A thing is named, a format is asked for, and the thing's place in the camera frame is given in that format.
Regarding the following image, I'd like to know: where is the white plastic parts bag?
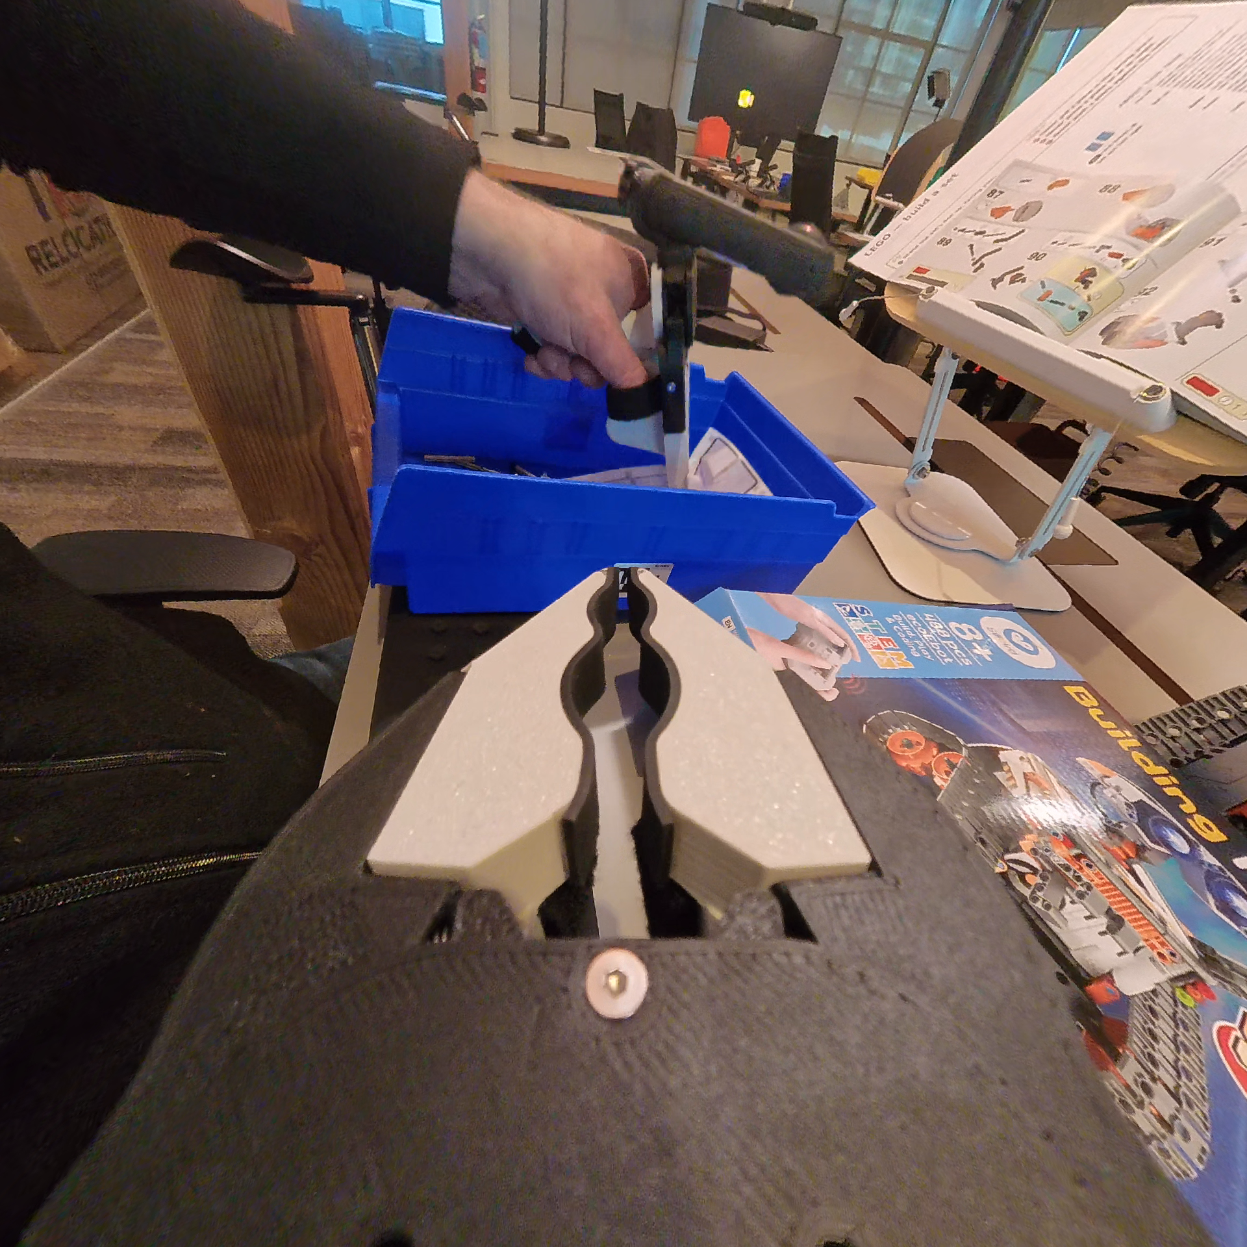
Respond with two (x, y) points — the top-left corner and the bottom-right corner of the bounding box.
(582, 428), (763, 494)

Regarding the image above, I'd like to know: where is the white instruction sheet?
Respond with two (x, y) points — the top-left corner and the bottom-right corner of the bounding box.
(846, 0), (1247, 293)

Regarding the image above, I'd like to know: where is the black floor lamp stand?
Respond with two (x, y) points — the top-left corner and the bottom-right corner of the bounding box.
(514, 0), (575, 149)

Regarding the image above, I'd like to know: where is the blue toy set box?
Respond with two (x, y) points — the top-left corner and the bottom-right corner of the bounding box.
(695, 586), (1247, 1211)

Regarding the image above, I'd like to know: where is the black perforated mat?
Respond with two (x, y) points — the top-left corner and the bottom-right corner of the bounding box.
(374, 584), (576, 727)

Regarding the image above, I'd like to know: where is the brown cardboard moving box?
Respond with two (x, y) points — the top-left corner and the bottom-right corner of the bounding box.
(0, 166), (147, 353)

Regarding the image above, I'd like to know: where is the person's left hand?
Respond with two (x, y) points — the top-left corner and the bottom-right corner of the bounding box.
(449, 170), (656, 390)

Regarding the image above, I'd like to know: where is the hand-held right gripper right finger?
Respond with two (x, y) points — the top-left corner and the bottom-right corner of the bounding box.
(630, 566), (875, 939)

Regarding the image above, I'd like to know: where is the white book stand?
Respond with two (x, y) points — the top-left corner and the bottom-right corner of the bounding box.
(855, 284), (1182, 614)

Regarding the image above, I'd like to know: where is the toy instruction booklet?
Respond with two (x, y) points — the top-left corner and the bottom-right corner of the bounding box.
(910, 155), (1247, 442)

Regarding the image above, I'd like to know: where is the person's leg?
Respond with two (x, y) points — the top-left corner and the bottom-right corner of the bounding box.
(265, 638), (357, 704)

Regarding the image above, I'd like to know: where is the black chair armrest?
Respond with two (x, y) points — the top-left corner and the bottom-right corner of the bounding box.
(168, 235), (376, 317)
(31, 529), (300, 598)

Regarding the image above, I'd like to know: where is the black wall monitor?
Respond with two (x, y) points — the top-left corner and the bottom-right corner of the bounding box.
(688, 1), (845, 120)

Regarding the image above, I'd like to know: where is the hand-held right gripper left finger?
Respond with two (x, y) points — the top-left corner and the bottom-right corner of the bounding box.
(365, 566), (615, 941)

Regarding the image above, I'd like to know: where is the blue plastic bin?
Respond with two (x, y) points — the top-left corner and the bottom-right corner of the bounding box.
(368, 305), (876, 617)

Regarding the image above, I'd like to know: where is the tracked toy robot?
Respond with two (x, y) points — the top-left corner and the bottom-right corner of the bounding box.
(1134, 684), (1247, 817)

